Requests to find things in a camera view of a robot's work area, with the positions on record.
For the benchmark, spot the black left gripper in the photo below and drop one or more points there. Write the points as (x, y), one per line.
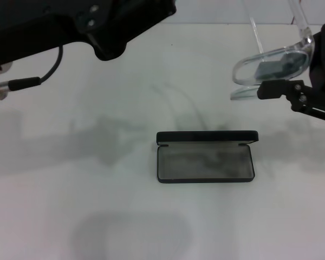
(57, 24)

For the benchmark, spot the black glasses case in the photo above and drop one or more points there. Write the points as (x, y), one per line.
(203, 165)

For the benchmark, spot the clear transparent glasses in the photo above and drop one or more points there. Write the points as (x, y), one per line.
(303, 32)

